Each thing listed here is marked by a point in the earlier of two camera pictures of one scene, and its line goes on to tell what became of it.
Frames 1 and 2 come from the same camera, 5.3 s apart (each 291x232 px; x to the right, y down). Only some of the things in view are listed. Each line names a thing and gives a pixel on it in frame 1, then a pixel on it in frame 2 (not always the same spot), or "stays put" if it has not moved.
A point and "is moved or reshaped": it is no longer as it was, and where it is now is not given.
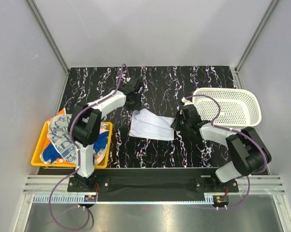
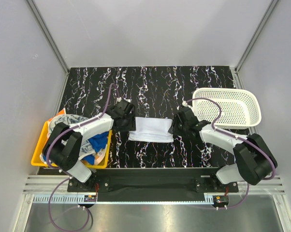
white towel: x=145 y=124 is moved or reshaped
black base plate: x=151 y=181 stays put
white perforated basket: x=239 y=107 stays put
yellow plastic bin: x=36 y=161 stays put
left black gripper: x=137 y=107 → x=131 y=126
